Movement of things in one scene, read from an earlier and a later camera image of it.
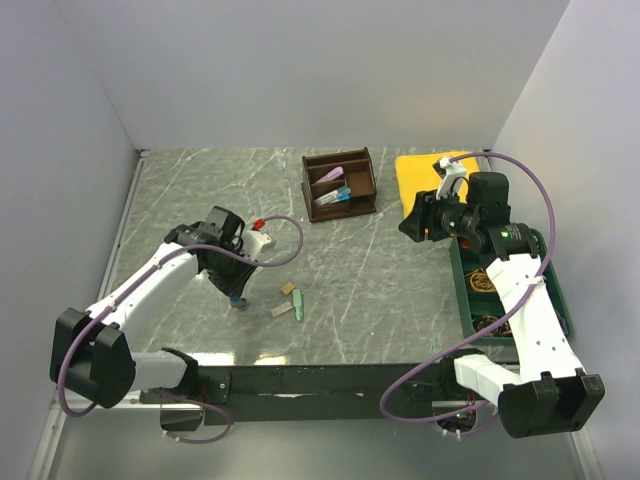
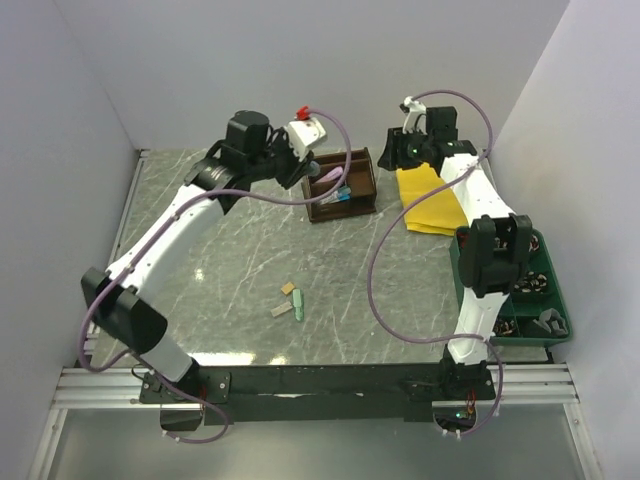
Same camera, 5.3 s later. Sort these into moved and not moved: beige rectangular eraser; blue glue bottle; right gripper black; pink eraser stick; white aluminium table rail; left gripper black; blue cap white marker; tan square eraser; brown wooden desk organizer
Moved: blue glue bottle; right gripper black; left gripper black
Not moved: blue cap white marker; brown wooden desk organizer; white aluminium table rail; pink eraser stick; beige rectangular eraser; tan square eraser
